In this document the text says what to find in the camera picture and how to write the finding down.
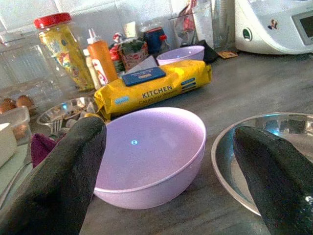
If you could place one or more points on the silver fork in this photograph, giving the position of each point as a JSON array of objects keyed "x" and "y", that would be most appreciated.
[{"x": 57, "y": 124}]

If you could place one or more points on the clear plastic container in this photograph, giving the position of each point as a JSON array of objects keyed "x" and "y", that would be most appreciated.
[{"x": 18, "y": 124}]

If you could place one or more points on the orange sauce squeeze bottle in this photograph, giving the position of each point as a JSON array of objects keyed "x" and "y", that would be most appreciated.
[{"x": 101, "y": 61}]

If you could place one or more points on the purple cloth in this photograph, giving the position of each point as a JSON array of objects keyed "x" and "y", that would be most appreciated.
[{"x": 41, "y": 148}]

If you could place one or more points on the large steel bowl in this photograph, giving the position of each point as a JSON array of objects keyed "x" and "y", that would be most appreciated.
[{"x": 226, "y": 156}]

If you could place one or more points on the brown egg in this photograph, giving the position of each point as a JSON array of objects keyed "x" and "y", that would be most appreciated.
[
  {"x": 24, "y": 101},
  {"x": 6, "y": 105}
]

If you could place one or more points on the red-lidded clear plastic jar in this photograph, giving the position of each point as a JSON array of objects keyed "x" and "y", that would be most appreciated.
[{"x": 63, "y": 51}]

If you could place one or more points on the clear glass jar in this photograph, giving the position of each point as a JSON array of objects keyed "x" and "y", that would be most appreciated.
[{"x": 212, "y": 22}]

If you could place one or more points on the yellow kitchen wipes pack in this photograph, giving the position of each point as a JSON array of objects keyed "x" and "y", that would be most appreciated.
[{"x": 156, "y": 90}]

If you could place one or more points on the dark blue jar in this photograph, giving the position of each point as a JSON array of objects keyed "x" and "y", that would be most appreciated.
[{"x": 154, "y": 40}]

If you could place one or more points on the small steel bowl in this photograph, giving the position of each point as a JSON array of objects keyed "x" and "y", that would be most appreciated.
[{"x": 63, "y": 111}]

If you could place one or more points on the lilac plastic bowl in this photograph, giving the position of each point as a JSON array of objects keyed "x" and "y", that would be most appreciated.
[
  {"x": 156, "y": 159},
  {"x": 181, "y": 55}
]

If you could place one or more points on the green printed food package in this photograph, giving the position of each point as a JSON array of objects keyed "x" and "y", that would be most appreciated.
[{"x": 133, "y": 52}]

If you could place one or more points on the red white packet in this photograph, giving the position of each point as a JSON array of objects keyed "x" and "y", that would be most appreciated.
[{"x": 187, "y": 23}]

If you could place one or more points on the white kitchen cooking machine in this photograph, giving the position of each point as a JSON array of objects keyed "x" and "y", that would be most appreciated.
[{"x": 274, "y": 27}]

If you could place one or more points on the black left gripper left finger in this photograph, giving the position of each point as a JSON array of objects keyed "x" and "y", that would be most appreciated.
[{"x": 56, "y": 176}]

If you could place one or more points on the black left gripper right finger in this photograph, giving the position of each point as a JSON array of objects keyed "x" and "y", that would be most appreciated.
[{"x": 278, "y": 176}]

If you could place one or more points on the brown wooden coaster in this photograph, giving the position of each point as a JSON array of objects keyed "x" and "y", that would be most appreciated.
[{"x": 227, "y": 54}]

